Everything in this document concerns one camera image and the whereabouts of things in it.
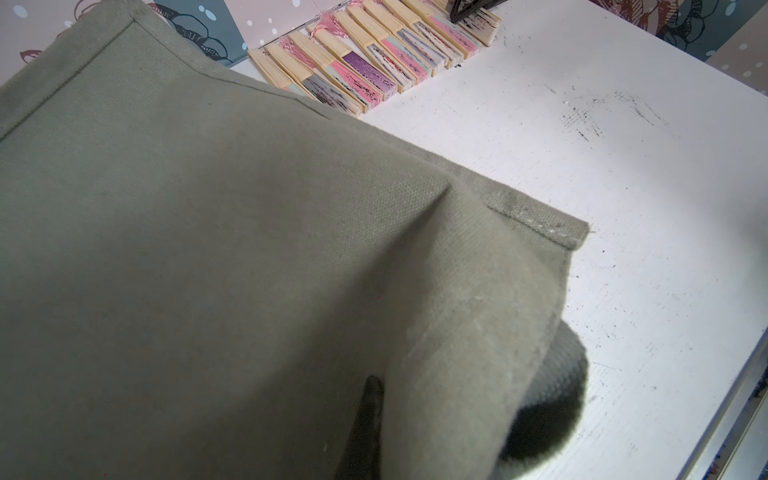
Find pink tassel folding fan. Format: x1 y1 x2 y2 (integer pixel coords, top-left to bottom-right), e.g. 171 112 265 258
403 0 479 59

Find grey pink folding fan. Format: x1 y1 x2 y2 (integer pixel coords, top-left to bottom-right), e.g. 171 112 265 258
363 0 448 76

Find pink wooden folding fan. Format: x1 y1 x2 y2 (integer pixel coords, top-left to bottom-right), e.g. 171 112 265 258
248 50 317 100

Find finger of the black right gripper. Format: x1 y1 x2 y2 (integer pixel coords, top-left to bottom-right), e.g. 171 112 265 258
448 0 506 23

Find black grey wooden folding fan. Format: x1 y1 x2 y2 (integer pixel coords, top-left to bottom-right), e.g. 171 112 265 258
265 44 363 117

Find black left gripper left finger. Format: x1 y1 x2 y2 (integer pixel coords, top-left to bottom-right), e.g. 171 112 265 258
334 375 384 480

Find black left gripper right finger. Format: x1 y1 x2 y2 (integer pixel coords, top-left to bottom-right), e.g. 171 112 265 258
491 321 589 479

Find green canvas tote bag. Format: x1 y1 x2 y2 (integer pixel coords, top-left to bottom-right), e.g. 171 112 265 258
1 1 589 479

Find red blossom white folding fan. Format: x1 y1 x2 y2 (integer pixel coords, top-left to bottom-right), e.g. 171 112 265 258
332 10 416 93

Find pink striped folding fan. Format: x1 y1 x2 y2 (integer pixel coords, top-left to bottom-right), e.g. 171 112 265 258
346 3 432 84

